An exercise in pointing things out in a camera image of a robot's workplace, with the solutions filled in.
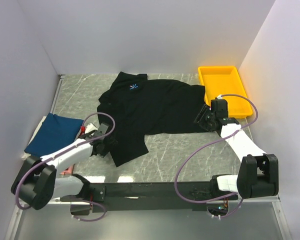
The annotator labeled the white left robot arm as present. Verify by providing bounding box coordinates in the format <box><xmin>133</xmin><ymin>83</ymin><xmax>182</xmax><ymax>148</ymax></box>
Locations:
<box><xmin>10</xmin><ymin>122</ymin><xmax>117</xmax><ymax>210</ymax></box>

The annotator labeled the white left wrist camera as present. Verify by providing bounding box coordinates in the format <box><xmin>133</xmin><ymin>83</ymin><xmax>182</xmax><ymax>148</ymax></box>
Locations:
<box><xmin>79</xmin><ymin>123</ymin><xmax>98</xmax><ymax>136</ymax></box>

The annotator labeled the yellow plastic bin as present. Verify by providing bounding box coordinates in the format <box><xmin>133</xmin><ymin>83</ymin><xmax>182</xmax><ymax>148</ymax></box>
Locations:
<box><xmin>198</xmin><ymin>66</ymin><xmax>253</xmax><ymax>119</ymax></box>

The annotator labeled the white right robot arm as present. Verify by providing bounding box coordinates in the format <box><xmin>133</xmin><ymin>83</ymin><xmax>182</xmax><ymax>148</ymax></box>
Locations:
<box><xmin>194</xmin><ymin>98</ymin><xmax>279</xmax><ymax>200</ymax></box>

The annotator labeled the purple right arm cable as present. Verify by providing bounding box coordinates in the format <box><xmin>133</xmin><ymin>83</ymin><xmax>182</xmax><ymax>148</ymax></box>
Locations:
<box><xmin>174</xmin><ymin>93</ymin><xmax>260</xmax><ymax>219</ymax></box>

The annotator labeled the black base crossbar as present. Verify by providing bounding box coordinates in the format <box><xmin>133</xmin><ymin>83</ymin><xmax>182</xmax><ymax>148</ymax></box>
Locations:
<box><xmin>59</xmin><ymin>181</ymin><xmax>238</xmax><ymax>213</ymax></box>

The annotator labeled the folded white t shirt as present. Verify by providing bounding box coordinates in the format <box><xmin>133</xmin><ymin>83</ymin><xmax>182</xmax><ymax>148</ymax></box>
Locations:
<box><xmin>21</xmin><ymin>115</ymin><xmax>47</xmax><ymax>161</ymax></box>

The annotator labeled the black t shirt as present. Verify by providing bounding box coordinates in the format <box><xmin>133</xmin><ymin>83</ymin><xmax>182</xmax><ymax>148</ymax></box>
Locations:
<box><xmin>97</xmin><ymin>72</ymin><xmax>206</xmax><ymax>167</ymax></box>

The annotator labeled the aluminium rail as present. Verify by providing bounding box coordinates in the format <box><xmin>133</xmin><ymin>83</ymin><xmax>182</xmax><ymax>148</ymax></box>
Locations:
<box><xmin>48</xmin><ymin>195</ymin><xmax>281</xmax><ymax>205</ymax></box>

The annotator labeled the folded blue t shirt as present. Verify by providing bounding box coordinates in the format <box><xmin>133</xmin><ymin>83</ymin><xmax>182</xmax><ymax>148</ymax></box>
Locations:
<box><xmin>24</xmin><ymin>113</ymin><xmax>84</xmax><ymax>157</ymax></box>

